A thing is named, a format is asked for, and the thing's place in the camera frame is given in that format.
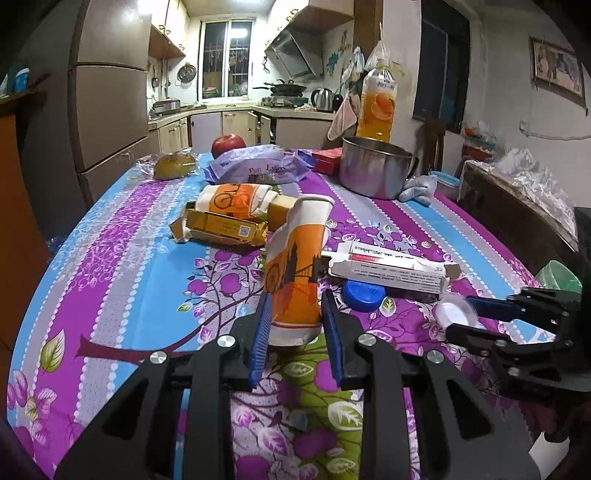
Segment pink hanging towel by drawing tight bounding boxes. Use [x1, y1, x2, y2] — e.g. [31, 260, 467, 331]
[327, 92, 358, 141]

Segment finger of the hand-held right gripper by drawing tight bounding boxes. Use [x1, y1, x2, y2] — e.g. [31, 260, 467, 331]
[465, 286, 584, 341]
[445, 322, 568, 372]

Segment light blue basin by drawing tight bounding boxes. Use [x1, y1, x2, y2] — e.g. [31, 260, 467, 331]
[429, 171, 462, 200]

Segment metal pot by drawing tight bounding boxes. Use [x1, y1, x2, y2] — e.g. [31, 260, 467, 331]
[338, 136, 420, 200]

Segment red box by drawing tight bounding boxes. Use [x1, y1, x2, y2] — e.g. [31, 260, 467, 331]
[310, 148, 345, 175]

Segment blue bottle cap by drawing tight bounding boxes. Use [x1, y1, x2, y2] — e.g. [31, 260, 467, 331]
[342, 280, 386, 310]

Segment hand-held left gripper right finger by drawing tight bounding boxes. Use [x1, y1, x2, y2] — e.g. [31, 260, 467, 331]
[321, 288, 542, 480]

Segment grey stuffed toy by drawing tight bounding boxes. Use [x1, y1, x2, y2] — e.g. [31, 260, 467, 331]
[398, 174, 438, 205]

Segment range hood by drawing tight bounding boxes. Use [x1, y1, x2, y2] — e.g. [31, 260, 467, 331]
[264, 18, 324, 79]

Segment bin with green liner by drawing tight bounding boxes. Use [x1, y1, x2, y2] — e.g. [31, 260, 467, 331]
[534, 259, 583, 294]

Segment clutter pile by window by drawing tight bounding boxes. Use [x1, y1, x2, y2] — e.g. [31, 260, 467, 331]
[462, 121, 499, 160]

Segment orange juice bottle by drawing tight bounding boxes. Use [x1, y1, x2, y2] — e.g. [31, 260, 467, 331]
[355, 58, 399, 143]

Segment dark wooden table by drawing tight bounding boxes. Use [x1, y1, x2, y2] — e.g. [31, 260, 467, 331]
[457, 159, 580, 278]

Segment silver refrigerator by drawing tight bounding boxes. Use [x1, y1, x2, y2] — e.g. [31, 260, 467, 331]
[18, 0, 154, 217]

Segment bread in plastic bag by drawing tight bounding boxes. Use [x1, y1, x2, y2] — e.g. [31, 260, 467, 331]
[134, 148, 200, 182]

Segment framed wall picture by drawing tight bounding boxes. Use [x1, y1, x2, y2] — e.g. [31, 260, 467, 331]
[529, 37, 587, 109]

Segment black wok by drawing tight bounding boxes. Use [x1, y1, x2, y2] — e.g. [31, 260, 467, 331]
[253, 79, 308, 95]

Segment kitchen window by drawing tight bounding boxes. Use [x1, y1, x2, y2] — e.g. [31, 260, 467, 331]
[201, 19, 252, 100]

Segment kitchen cabinets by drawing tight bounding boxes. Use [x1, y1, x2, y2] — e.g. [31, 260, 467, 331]
[148, 107, 333, 155]
[148, 0, 190, 58]

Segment purple floral tablecloth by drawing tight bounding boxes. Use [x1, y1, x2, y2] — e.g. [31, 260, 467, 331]
[7, 148, 555, 480]

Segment wooden chair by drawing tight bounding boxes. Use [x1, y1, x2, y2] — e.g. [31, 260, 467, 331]
[418, 115, 462, 176]

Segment yellow snack packet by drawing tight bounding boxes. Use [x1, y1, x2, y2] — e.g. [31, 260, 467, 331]
[170, 208, 269, 246]

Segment hanging clear plastic bag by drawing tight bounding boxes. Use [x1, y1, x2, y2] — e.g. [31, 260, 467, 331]
[362, 22, 407, 79]

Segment steel kettle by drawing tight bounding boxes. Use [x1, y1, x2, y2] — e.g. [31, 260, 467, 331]
[310, 88, 335, 113]

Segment tall orange print paper cup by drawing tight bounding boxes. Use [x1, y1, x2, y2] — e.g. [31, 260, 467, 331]
[263, 195, 335, 348]

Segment dark window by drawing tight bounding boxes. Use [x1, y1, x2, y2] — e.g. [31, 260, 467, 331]
[412, 7, 472, 134]

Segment electric cooker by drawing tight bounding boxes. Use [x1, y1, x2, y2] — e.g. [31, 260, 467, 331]
[150, 98, 182, 117]

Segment upper kitchen cabinets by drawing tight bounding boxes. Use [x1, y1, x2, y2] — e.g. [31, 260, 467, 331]
[148, 0, 190, 58]

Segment wooden cabinet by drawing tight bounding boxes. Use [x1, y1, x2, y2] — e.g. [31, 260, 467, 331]
[0, 90, 51, 352]

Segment wall cable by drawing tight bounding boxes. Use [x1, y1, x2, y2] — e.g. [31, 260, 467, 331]
[519, 121, 591, 141]

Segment white plastic sheet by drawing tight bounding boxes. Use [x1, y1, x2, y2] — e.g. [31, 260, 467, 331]
[462, 147, 578, 232]

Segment lower kitchen cabinets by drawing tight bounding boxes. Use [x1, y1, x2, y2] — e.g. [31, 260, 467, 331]
[148, 107, 333, 155]

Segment red apple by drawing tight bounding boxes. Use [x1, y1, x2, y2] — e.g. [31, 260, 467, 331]
[211, 134, 247, 158]

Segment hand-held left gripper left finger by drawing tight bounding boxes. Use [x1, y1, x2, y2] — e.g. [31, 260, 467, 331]
[54, 292, 274, 480]

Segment white medicine box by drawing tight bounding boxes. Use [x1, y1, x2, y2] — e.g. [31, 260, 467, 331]
[323, 242, 464, 298]

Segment crushed orange print paper cup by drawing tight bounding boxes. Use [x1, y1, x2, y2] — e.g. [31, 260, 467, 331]
[194, 182, 278, 221]

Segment white round cap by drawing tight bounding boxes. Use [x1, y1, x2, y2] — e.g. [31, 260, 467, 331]
[434, 295, 478, 330]

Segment purple plastic bag package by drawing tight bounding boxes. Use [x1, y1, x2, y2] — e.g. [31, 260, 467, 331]
[203, 144, 315, 185]

